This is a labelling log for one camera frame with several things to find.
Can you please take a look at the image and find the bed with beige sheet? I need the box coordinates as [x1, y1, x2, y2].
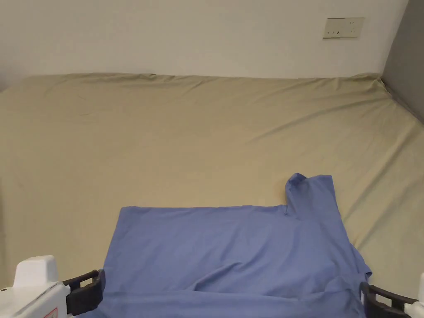
[0, 72, 424, 318]

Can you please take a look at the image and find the beige wall socket plate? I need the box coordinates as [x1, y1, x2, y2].
[322, 17, 365, 41]

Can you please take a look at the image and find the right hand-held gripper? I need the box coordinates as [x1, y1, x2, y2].
[359, 271, 424, 318]

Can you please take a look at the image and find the grey padded headboard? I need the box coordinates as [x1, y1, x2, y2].
[380, 0, 424, 124]

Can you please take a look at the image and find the blue shirt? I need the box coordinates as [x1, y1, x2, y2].
[94, 172, 373, 318]

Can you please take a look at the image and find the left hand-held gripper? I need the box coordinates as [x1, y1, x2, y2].
[0, 255, 106, 318]

